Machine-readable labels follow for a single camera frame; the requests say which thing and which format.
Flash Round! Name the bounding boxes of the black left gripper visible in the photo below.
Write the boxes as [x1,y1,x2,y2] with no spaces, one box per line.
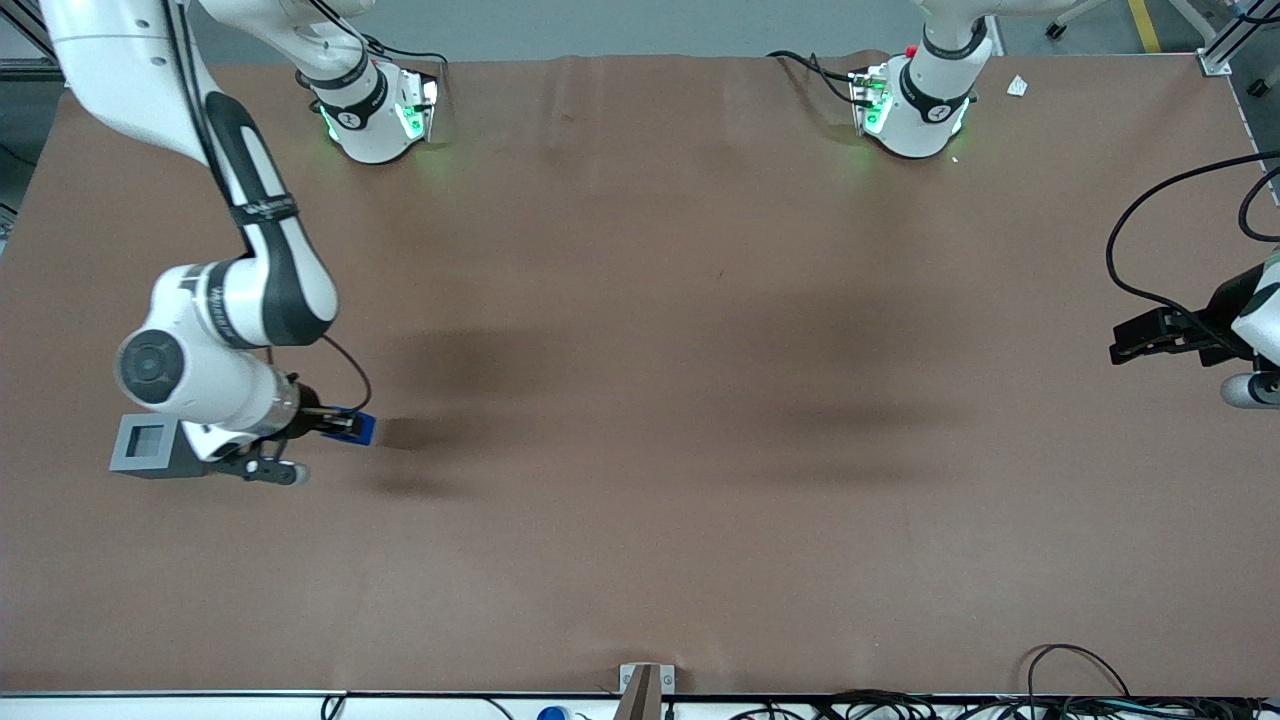
[1107,263,1263,367]

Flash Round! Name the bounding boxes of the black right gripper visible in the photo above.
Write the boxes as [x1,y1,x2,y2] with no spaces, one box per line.
[280,380,367,443]

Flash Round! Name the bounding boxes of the gray square base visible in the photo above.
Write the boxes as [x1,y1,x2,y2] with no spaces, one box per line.
[109,411,216,480]

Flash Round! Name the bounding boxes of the brown table mat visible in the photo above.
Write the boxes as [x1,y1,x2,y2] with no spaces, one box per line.
[0,50,1280,699]

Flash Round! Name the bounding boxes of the white chair leg with caster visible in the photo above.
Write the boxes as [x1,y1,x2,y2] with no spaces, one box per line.
[1044,0,1113,41]

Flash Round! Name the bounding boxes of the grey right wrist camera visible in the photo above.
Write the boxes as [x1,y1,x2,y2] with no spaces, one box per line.
[212,451,312,489]

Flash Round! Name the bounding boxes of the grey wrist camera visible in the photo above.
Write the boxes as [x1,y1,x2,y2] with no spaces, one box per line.
[212,451,312,489]
[1219,371,1280,410]

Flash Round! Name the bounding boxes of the long black left gripper cable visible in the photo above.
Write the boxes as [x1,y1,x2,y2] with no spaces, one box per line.
[1104,150,1280,341]

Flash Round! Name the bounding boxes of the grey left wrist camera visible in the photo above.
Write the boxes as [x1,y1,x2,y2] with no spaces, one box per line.
[1219,371,1280,410]

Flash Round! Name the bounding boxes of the short black looped cable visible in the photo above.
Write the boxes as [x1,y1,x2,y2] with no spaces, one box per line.
[1236,165,1280,244]

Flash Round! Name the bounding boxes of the aluminium frame post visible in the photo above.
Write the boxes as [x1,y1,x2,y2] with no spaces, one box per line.
[0,0,61,88]
[1198,0,1280,78]

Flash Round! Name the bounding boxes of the white table edge rail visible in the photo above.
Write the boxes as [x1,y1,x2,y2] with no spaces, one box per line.
[0,690,1280,720]

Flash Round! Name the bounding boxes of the black cable loop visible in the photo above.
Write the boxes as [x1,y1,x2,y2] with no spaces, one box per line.
[1026,643,1132,701]

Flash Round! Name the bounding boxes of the black right arm base cable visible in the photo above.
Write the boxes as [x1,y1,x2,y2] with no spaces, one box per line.
[355,33,450,76]

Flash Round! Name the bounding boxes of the black arm base cable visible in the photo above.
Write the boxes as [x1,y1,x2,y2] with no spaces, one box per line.
[355,33,450,76]
[766,49,863,107]

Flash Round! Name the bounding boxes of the brown wooden post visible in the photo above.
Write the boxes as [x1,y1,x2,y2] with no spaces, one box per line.
[613,665,662,720]

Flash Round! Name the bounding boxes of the grey metal bracket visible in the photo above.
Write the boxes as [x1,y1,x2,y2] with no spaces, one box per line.
[618,662,677,697]

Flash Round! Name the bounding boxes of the black left arm base cable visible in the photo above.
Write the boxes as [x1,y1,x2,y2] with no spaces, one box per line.
[766,49,863,107]

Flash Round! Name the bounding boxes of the black cable bundle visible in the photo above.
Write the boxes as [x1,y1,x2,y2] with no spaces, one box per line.
[735,688,1280,720]

